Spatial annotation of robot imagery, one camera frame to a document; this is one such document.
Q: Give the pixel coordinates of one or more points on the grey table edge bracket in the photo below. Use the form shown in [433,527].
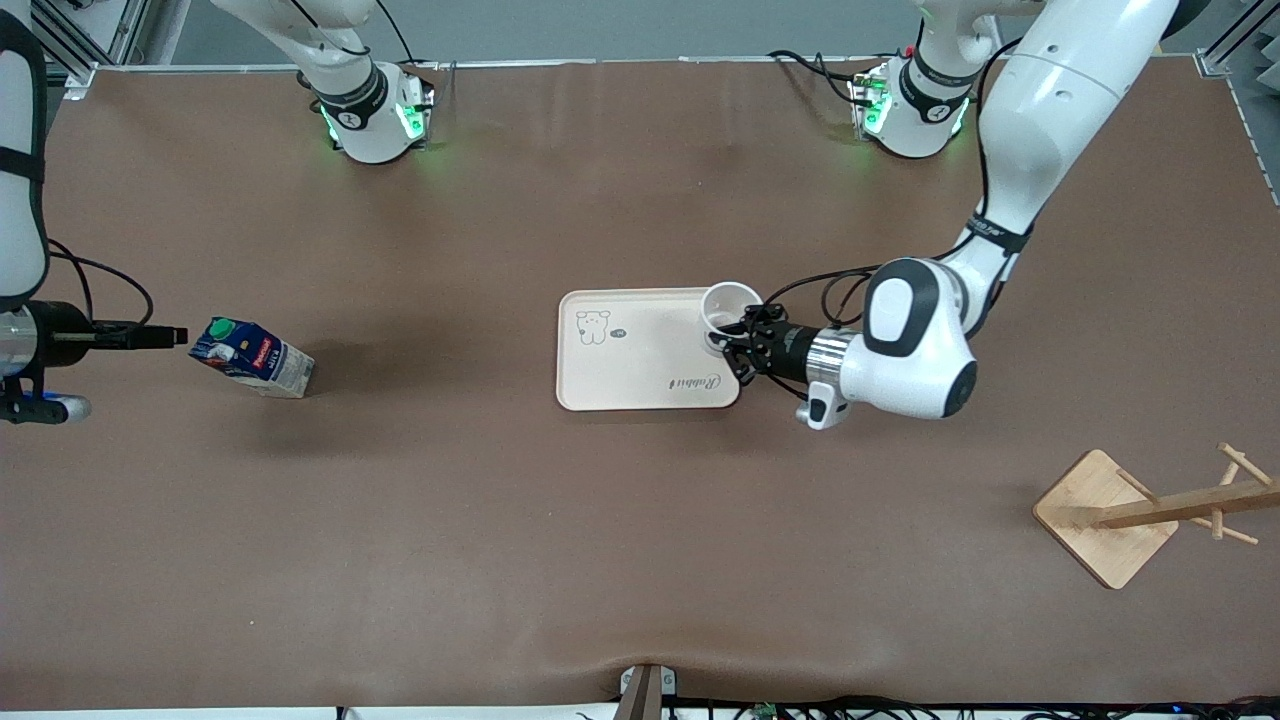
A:
[647,692]

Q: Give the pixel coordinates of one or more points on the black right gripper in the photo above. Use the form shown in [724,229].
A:
[60,330]

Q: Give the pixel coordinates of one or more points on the cream tray with rabbit print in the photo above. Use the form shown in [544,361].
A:
[640,350]

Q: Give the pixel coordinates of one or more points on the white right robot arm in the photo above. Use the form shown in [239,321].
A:
[350,100]

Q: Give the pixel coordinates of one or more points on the aluminium frame profile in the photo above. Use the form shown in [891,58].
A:
[1235,45]
[70,40]

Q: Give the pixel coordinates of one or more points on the blue milk carton green cap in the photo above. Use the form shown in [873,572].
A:
[255,360]

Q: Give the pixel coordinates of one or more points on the wooden mug stand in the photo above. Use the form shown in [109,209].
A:
[1100,530]

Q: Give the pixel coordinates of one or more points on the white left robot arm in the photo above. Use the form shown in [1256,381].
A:
[1050,100]

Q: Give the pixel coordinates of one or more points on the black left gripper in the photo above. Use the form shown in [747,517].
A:
[787,352]

